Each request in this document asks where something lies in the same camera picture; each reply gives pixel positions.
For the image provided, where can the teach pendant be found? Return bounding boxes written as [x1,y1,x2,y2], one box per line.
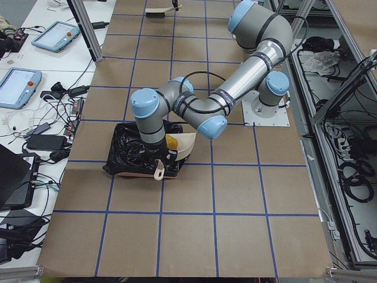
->
[1,67,42,109]
[31,21,81,52]

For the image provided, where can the white plastic dustpan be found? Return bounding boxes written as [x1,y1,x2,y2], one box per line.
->
[153,131,197,181]

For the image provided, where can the crumpled white cloth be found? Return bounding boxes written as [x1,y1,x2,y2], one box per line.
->
[303,51,340,76]

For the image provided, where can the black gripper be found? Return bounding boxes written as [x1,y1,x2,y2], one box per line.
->
[142,141,178,171]

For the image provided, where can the black laptop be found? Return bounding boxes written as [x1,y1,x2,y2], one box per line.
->
[1,145,40,210]

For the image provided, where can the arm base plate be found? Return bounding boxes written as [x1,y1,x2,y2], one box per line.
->
[241,91,290,127]

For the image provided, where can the black power brick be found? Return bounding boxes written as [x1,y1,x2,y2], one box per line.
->
[27,134,67,151]

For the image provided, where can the white hand brush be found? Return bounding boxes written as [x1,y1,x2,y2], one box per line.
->
[145,5,183,18]

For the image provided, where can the upper teach pendant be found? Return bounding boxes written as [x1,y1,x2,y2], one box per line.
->
[31,21,81,52]

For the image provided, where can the bin with black bag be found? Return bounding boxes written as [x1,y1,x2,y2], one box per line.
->
[102,120,191,180]

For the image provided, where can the yellow bread roll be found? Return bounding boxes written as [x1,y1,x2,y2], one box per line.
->
[165,134,178,150]

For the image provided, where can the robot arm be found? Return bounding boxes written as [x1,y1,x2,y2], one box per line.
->
[131,1,293,167]

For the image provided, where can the lower teach pendant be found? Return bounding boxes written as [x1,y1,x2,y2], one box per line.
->
[1,67,42,109]

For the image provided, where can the aluminium frame post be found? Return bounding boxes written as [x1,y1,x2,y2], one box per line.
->
[67,0,103,62]

